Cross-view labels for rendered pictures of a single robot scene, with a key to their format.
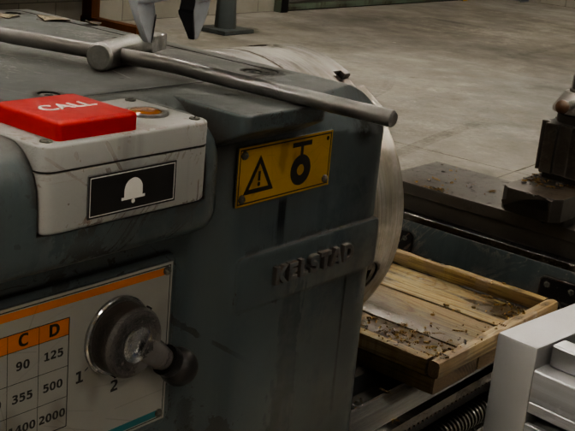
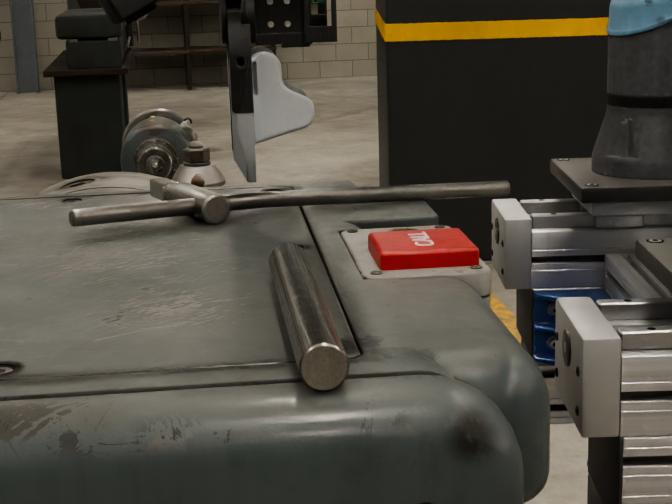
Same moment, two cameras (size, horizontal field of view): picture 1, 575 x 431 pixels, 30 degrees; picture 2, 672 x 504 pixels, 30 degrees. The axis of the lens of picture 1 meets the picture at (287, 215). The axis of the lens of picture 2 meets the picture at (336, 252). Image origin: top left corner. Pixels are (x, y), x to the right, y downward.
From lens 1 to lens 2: 71 cm
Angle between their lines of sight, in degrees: 42
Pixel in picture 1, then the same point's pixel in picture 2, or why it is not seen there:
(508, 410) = (604, 397)
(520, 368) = (609, 359)
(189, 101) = (365, 220)
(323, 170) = not seen: hidden behind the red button
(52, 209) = not seen: hidden behind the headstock
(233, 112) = (421, 217)
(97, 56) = (216, 209)
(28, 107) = (414, 247)
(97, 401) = not seen: outside the picture
